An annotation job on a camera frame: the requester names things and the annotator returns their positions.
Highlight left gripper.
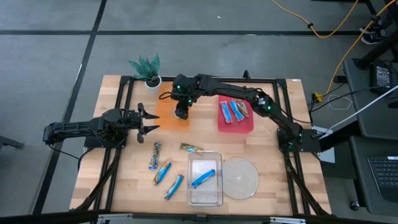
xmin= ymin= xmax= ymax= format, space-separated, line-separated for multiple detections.
xmin=123 ymin=102 xmax=160 ymax=144

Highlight green and blue granola bar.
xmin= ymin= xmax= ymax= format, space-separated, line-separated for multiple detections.
xmin=148 ymin=142 xmax=162 ymax=171

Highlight green and brown granola bar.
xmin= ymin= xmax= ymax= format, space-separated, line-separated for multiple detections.
xmin=179 ymin=142 xmax=205 ymax=155

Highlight blue granola bar red ends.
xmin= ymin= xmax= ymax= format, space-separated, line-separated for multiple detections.
xmin=219 ymin=101 xmax=233 ymax=124

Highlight blue and orange granola bar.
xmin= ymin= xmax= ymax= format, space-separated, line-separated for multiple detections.
xmin=152 ymin=159 xmax=174 ymax=186

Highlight blue and yellow granola bar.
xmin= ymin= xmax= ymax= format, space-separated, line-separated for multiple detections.
xmin=229 ymin=99 xmax=245 ymax=122

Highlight red and orange granola bar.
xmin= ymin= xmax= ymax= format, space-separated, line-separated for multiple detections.
xmin=236 ymin=98 xmax=250 ymax=118

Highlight orange plastic bin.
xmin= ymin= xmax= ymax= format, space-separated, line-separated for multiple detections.
xmin=154 ymin=83 xmax=194 ymax=131

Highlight potted plant in white pot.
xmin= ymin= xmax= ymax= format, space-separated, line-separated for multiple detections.
xmin=128 ymin=52 xmax=163 ymax=90

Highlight red plastic bin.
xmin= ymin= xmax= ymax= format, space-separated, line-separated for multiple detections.
xmin=216 ymin=95 xmax=254 ymax=134

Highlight clear plastic bin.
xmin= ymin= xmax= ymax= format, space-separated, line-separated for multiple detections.
xmin=186 ymin=151 xmax=224 ymax=208

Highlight aluminium extrusion bar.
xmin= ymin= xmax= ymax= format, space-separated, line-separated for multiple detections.
xmin=269 ymin=217 xmax=307 ymax=224
xmin=98 ymin=213 xmax=134 ymax=224

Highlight gray chair leg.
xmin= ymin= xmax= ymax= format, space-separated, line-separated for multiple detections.
xmin=0 ymin=136 xmax=25 ymax=150

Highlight dark side desk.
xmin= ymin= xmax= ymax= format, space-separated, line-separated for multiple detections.
xmin=343 ymin=57 xmax=398 ymax=217

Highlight black stand leg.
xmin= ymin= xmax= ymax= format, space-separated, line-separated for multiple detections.
xmin=354 ymin=30 xmax=398 ymax=71

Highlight black power adapter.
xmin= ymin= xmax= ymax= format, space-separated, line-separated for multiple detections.
xmin=369 ymin=62 xmax=394 ymax=94

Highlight person's shoe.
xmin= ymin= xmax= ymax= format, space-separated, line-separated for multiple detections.
xmin=359 ymin=20 xmax=386 ymax=35
xmin=360 ymin=32 xmax=385 ymax=45

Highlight black keyboard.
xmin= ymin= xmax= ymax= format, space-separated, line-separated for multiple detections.
xmin=368 ymin=155 xmax=398 ymax=203

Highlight round woven rope mat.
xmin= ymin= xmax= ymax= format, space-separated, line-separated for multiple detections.
xmin=221 ymin=157 xmax=260 ymax=200

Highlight black metal table frame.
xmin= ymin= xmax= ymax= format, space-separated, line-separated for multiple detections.
xmin=70 ymin=74 xmax=332 ymax=218

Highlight thin white looped cable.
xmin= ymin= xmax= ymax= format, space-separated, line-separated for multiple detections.
xmin=327 ymin=94 xmax=354 ymax=111

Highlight yellow cable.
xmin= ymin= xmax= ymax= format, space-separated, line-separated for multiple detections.
xmin=312 ymin=0 xmax=398 ymax=103
xmin=271 ymin=0 xmax=360 ymax=39

